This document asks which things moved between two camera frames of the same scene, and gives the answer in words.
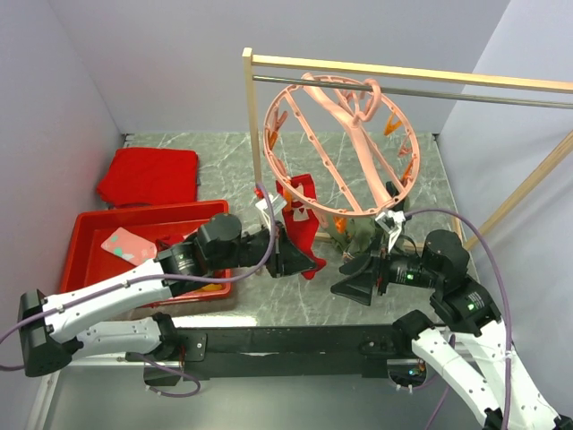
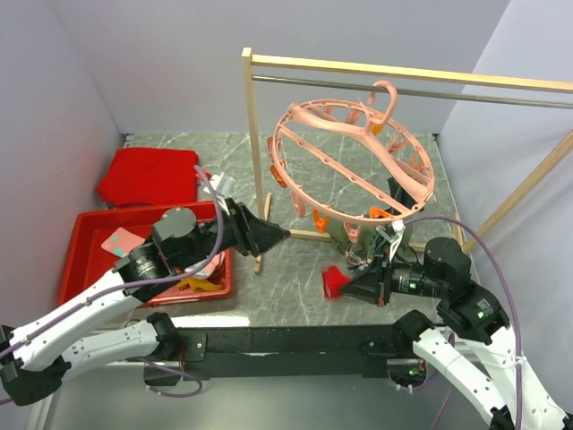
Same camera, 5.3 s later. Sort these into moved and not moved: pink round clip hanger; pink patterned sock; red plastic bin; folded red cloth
Moved: pink round clip hanger
Not moved: pink patterned sock; red plastic bin; folded red cloth
